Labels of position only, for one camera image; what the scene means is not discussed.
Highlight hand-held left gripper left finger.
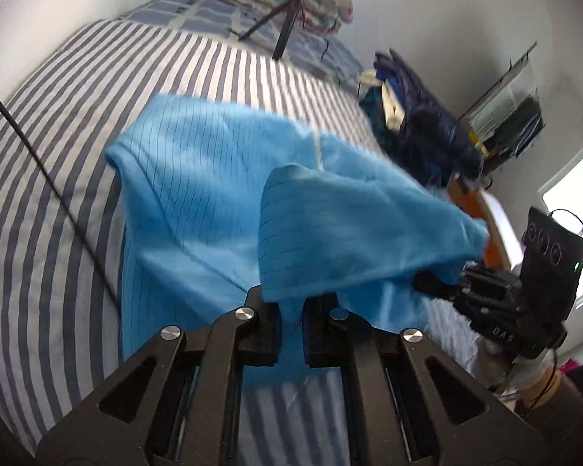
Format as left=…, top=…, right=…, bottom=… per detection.
left=36, top=287, right=279, bottom=466

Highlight pile of dark folded clothes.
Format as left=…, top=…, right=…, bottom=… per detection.
left=358, top=49, right=487, bottom=190

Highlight person's right forearm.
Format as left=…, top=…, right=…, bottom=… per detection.
left=522, top=369, right=583, bottom=433

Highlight striped bed sheet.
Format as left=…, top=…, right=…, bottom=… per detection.
left=0, top=17, right=487, bottom=466

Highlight striped hanging cloth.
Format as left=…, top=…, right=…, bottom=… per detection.
left=466, top=58, right=538, bottom=132

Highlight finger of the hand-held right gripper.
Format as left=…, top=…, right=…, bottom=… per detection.
left=413, top=265, right=525, bottom=321

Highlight window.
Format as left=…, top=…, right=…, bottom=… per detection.
left=537, top=148, right=583, bottom=311

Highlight long black cable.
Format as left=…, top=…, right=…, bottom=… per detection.
left=0, top=53, right=124, bottom=314

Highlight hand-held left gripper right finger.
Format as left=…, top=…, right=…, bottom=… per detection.
left=302, top=294, right=547, bottom=466

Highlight dark hanging clothes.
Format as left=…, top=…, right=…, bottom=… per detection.
left=486, top=94, right=546, bottom=158

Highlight light blue work coat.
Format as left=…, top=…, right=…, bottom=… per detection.
left=104, top=93, right=491, bottom=391

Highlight white lace cover cloth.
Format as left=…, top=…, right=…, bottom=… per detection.
left=481, top=189, right=525, bottom=263

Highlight black clothes rack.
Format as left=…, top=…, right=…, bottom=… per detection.
left=459, top=41, right=547, bottom=190

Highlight black tripod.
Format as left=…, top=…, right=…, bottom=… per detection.
left=228, top=0, right=304, bottom=61

